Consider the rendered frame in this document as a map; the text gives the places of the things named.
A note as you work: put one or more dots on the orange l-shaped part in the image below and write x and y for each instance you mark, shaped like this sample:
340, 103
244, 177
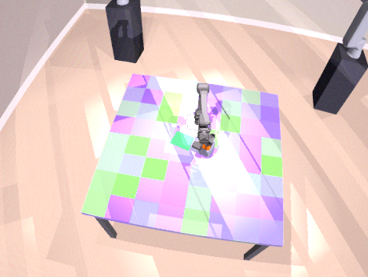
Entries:
206, 147

